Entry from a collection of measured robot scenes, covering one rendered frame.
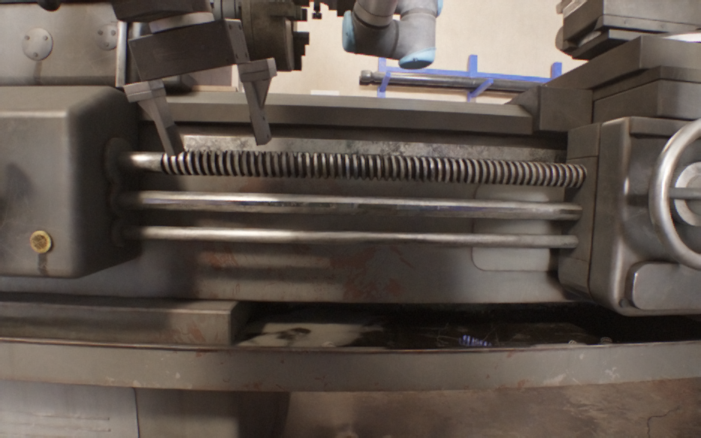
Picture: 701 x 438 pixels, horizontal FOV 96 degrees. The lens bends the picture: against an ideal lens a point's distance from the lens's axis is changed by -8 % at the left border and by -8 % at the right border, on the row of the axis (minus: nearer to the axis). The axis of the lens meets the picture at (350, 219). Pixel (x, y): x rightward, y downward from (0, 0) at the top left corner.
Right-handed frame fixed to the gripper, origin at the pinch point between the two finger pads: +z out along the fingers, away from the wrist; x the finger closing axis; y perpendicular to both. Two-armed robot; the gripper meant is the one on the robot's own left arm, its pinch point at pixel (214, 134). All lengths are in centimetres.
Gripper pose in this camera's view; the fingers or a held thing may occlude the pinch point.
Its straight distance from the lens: 51.3
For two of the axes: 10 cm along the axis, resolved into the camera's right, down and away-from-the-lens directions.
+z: 1.4, 8.8, 4.6
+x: -9.9, 0.8, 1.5
